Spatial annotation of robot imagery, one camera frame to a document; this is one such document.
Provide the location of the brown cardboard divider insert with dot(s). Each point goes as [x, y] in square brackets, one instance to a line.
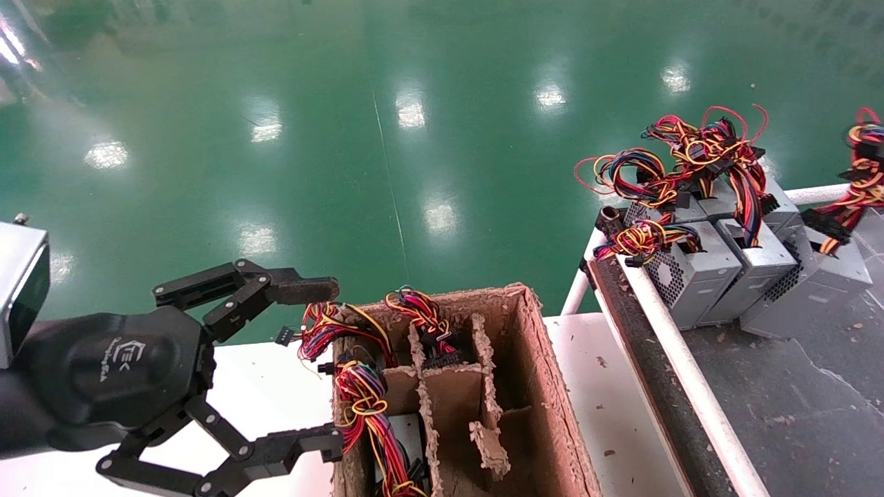
[449, 393]

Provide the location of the white conveyor frame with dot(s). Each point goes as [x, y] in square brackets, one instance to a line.
[690, 386]

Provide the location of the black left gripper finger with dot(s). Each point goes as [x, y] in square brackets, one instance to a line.
[283, 449]
[252, 286]

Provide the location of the brown cardboard box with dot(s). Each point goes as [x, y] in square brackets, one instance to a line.
[552, 414]

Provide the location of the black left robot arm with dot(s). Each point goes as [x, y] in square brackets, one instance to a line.
[14, 414]

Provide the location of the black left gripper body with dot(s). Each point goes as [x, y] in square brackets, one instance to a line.
[117, 366]

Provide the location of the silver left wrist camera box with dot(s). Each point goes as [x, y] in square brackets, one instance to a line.
[17, 290]

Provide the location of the black conveyor roller end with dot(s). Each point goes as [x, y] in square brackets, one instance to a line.
[611, 221]

